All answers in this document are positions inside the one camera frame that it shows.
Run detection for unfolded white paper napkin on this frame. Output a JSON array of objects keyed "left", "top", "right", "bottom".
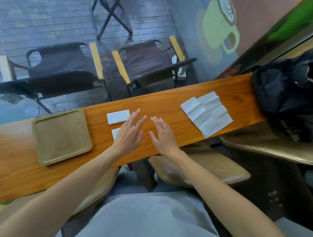
[{"left": 180, "top": 91, "right": 233, "bottom": 139}]

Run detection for person's grey shirt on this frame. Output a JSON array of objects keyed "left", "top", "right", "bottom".
[{"left": 75, "top": 190, "right": 220, "bottom": 237}]

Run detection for person's blue jeans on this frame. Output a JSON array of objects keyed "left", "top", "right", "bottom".
[{"left": 108, "top": 170, "right": 194, "bottom": 197}]

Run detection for person's right hand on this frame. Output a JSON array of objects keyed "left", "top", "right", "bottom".
[{"left": 148, "top": 116, "right": 181, "bottom": 157}]

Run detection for black crossed folding legs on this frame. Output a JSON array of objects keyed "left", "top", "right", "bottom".
[{"left": 89, "top": 0, "right": 134, "bottom": 41}]

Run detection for black bag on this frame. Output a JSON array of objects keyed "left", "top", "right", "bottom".
[{"left": 250, "top": 49, "right": 313, "bottom": 142}]

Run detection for tan square tray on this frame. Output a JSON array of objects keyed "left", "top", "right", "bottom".
[{"left": 32, "top": 109, "right": 93, "bottom": 167}]

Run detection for brown folding chair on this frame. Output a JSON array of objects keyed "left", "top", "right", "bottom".
[{"left": 112, "top": 35, "right": 198, "bottom": 98}]

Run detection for tan wooden stool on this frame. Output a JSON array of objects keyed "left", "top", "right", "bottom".
[
  {"left": 66, "top": 166, "right": 121, "bottom": 221},
  {"left": 148, "top": 146, "right": 251, "bottom": 188},
  {"left": 219, "top": 121, "right": 313, "bottom": 166}
]

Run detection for person's left hand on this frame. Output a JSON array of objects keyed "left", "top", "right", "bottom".
[{"left": 110, "top": 109, "right": 147, "bottom": 159}]

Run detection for person's left forearm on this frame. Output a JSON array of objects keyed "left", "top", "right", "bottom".
[{"left": 0, "top": 146, "right": 124, "bottom": 237}]

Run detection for person's right forearm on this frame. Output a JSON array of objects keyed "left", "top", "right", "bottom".
[{"left": 165, "top": 149, "right": 286, "bottom": 237}]

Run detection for black folding chair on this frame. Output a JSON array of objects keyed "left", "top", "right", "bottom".
[{"left": 0, "top": 42, "right": 112, "bottom": 115}]

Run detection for green coffee cup window decal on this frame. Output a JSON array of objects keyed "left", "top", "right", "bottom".
[{"left": 196, "top": 0, "right": 240, "bottom": 66}]

